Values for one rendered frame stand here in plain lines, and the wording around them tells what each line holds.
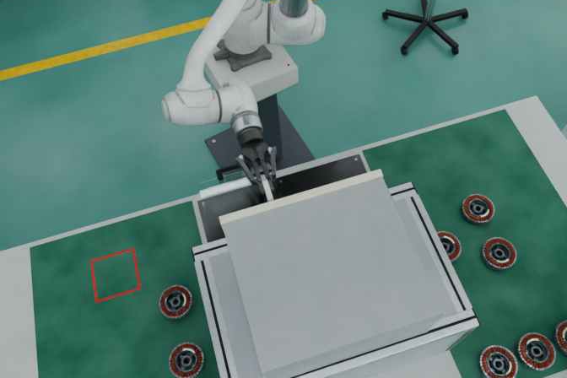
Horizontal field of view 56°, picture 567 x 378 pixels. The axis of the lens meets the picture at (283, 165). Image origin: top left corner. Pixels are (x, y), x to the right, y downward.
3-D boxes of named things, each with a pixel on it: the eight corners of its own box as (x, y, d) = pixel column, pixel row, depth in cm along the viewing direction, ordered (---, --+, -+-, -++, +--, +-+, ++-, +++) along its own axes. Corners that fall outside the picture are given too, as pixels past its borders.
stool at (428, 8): (375, 6, 345) (386, -68, 297) (446, -13, 350) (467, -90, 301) (409, 68, 319) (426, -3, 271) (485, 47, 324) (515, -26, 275)
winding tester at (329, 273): (229, 245, 152) (218, 216, 134) (373, 202, 157) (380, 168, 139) (267, 385, 134) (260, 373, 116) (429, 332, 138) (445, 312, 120)
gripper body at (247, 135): (264, 137, 166) (272, 162, 161) (237, 145, 165) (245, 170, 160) (261, 124, 159) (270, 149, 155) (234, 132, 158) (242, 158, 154)
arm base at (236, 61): (206, 45, 222) (204, 36, 217) (254, 29, 228) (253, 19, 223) (224, 76, 214) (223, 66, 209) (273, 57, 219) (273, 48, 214)
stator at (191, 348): (198, 384, 169) (197, 382, 166) (165, 375, 171) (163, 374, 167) (209, 348, 174) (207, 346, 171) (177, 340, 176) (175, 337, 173)
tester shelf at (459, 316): (193, 253, 156) (191, 247, 152) (409, 187, 163) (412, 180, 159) (229, 410, 135) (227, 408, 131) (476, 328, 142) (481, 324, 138)
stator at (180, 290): (161, 322, 179) (159, 320, 176) (160, 290, 184) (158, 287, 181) (194, 317, 179) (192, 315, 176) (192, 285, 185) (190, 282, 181)
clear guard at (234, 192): (198, 183, 175) (195, 175, 170) (268, 163, 177) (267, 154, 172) (222, 276, 159) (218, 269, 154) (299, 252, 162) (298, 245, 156)
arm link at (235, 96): (256, 129, 171) (217, 132, 166) (245, 92, 178) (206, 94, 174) (264, 107, 162) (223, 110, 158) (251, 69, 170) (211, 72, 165)
